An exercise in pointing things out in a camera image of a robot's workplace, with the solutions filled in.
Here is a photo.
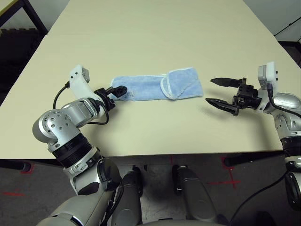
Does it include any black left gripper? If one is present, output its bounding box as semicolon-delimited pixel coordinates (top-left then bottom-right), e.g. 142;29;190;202
94;86;128;112

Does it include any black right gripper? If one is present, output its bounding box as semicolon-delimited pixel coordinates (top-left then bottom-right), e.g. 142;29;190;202
205;77;261;116

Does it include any light blue towel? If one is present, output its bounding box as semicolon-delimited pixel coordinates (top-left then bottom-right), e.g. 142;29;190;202
110;67;204;101

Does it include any black table base foot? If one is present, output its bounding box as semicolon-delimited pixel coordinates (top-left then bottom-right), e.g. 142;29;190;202
223;152;286;168
0;160;32;172

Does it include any red floor tape cross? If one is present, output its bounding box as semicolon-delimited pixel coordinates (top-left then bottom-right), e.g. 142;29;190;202
206;157;242;189

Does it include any black tripod stand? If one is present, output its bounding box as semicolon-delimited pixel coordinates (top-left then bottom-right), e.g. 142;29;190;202
274;18;301;36

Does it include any grey robot right leg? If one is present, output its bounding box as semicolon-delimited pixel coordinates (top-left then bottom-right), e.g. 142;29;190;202
172;164;218;223

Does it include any grey robot leg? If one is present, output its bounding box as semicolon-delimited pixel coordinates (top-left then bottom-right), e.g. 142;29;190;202
172;164;218;223
112;166;144;226

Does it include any black foam floor mat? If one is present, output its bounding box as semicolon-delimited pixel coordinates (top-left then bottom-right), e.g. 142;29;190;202
0;27;45;104

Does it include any grey robot left leg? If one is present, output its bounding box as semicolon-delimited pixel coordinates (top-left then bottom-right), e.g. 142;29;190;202
112;166;144;226

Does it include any black framed side table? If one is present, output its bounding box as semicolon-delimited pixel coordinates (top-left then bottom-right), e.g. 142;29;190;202
0;0;49;36

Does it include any red floor tape mark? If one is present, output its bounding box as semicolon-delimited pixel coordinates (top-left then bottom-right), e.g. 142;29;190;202
20;164;35;175

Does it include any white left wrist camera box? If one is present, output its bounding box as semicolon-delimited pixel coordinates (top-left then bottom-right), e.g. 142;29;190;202
69;64;105;118

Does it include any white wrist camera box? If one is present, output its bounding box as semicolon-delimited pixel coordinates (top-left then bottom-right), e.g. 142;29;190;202
69;64;105;118
257;61;280;112

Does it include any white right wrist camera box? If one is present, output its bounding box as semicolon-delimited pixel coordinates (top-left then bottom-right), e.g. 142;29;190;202
257;61;280;112

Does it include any black left wrist camera cable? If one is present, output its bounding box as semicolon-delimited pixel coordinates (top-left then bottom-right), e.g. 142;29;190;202
53;81;110;125

